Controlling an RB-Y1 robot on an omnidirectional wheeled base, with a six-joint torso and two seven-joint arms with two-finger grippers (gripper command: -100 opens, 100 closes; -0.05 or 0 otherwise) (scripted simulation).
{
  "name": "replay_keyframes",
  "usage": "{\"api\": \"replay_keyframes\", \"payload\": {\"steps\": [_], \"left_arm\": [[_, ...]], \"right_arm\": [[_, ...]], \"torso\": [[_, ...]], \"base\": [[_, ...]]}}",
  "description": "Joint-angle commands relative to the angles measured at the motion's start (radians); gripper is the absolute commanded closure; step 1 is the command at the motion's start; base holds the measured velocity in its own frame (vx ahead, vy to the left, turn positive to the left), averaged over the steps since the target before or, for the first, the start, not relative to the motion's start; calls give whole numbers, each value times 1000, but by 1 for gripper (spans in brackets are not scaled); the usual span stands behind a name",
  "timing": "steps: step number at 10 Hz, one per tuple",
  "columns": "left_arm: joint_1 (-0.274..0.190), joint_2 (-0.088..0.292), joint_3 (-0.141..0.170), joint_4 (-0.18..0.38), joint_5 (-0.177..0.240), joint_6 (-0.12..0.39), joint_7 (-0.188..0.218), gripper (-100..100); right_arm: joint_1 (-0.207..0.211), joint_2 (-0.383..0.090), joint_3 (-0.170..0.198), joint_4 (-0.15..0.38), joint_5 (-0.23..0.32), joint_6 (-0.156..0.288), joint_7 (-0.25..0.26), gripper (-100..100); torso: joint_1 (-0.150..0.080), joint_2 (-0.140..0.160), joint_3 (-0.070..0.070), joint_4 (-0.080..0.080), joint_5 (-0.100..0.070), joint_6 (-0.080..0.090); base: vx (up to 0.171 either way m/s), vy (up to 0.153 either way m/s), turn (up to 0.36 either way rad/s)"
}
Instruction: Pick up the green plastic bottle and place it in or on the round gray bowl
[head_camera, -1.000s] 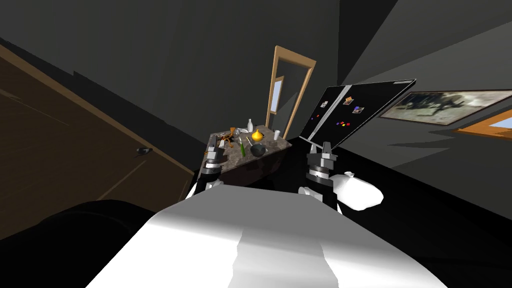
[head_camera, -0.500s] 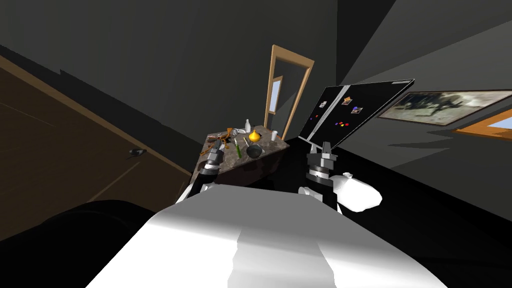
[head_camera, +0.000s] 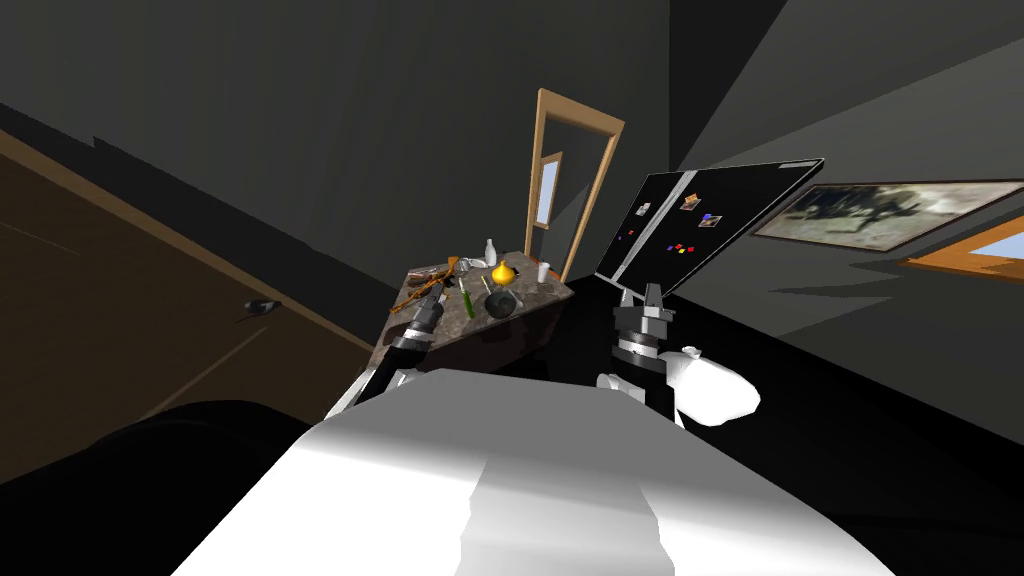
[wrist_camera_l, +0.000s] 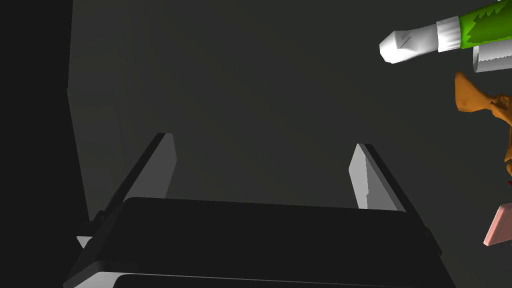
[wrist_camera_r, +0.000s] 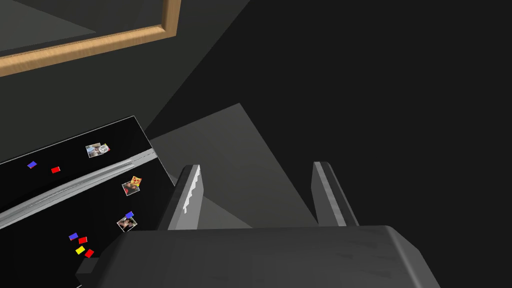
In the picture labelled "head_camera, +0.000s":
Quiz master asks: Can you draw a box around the black fridge with magnets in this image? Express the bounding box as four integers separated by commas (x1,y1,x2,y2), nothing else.
594,157,827,299

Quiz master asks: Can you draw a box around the brown wooden door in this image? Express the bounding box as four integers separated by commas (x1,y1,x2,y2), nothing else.
0,127,379,491

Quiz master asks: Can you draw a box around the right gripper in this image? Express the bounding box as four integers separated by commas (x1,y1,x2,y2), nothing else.
613,282,675,345

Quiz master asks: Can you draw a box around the wooden framed window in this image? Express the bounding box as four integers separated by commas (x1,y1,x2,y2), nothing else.
902,214,1024,283
534,151,565,231

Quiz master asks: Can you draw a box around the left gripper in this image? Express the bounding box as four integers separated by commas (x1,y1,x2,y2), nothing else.
417,286,447,328

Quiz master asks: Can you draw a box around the framed dark landscape painting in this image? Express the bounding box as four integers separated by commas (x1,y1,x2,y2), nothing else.
750,181,1024,254

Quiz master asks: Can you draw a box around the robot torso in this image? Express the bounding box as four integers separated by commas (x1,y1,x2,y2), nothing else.
170,367,891,576

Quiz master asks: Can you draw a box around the brown marble-top table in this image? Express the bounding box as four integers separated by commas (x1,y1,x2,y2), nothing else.
371,250,577,377

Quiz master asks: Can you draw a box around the black pan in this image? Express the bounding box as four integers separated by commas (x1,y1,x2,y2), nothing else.
483,288,523,322

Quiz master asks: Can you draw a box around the orange-brown wooden stick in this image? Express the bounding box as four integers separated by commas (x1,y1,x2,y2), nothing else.
390,255,462,315

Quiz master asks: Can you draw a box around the dark door handle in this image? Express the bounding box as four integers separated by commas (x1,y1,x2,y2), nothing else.
238,298,284,324

